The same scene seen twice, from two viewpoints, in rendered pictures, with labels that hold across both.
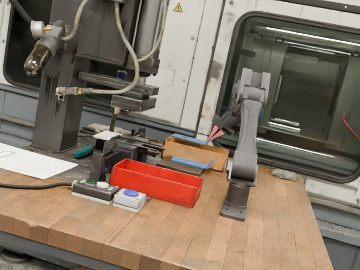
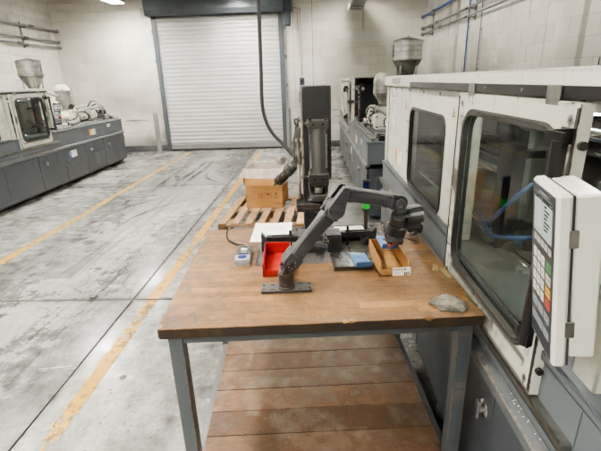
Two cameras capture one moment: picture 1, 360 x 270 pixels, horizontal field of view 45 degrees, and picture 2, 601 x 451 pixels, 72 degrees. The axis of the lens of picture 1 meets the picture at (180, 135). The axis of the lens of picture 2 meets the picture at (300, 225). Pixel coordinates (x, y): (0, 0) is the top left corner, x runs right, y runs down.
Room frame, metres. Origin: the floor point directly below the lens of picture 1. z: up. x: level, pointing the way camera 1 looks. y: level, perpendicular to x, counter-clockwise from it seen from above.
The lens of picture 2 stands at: (1.01, -1.65, 1.68)
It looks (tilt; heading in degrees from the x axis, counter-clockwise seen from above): 19 degrees down; 80
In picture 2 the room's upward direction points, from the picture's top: 2 degrees counter-clockwise
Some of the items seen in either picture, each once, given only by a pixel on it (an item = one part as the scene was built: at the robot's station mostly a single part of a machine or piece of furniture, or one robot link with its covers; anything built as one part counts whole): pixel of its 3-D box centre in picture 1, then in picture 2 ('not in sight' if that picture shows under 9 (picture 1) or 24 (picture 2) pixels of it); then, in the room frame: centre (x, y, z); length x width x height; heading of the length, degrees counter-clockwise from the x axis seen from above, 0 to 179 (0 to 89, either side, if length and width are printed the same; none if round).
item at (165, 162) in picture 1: (181, 166); (351, 260); (1.54, -0.03, 0.91); 0.17 x 0.16 x 0.02; 171
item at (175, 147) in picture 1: (195, 154); (388, 256); (1.69, -0.08, 0.93); 0.25 x 0.13 x 0.08; 81
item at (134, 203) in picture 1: (128, 204); (242, 262); (1.06, 0.09, 0.90); 0.07 x 0.07 x 0.06; 81
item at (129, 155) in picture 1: (126, 154); (319, 241); (1.44, 0.17, 0.94); 0.20 x 0.10 x 0.07; 171
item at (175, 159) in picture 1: (192, 159); (360, 258); (1.57, -0.07, 0.93); 0.15 x 0.07 x 0.03; 84
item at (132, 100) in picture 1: (120, 67); (314, 180); (1.44, 0.24, 1.22); 0.26 x 0.18 x 0.30; 81
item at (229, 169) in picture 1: (241, 173); (287, 264); (1.23, -0.20, 1.00); 0.09 x 0.06 x 0.06; 89
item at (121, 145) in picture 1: (128, 142); (319, 233); (1.44, 0.17, 0.98); 0.20 x 0.10 x 0.01; 171
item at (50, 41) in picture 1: (46, 46); (291, 167); (1.36, 0.46, 1.25); 0.19 x 0.07 x 0.19; 171
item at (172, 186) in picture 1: (157, 181); (277, 258); (1.22, 0.04, 0.93); 0.25 x 0.12 x 0.06; 81
